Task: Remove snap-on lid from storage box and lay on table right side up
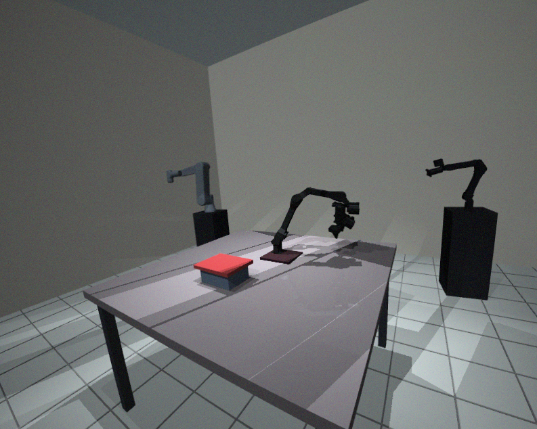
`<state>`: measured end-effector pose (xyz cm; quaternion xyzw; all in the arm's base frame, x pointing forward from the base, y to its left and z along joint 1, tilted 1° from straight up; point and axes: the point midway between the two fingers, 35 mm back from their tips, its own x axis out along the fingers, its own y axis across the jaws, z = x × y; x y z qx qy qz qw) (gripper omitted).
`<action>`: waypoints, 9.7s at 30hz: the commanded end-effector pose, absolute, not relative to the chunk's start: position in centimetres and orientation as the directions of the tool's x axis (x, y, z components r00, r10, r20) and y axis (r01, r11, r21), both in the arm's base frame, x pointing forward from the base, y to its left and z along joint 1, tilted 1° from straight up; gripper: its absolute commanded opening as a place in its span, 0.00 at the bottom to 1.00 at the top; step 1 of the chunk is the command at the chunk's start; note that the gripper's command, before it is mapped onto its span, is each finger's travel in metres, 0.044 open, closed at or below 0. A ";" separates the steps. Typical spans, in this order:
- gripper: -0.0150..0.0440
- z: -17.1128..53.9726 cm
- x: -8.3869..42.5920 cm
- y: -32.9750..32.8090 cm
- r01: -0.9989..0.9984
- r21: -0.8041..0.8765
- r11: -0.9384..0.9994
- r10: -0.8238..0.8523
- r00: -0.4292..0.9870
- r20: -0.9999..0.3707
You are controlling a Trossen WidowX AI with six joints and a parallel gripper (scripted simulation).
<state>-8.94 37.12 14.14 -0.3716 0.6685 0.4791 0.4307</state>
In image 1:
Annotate red lid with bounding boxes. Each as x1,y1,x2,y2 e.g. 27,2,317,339
194,253,253,278

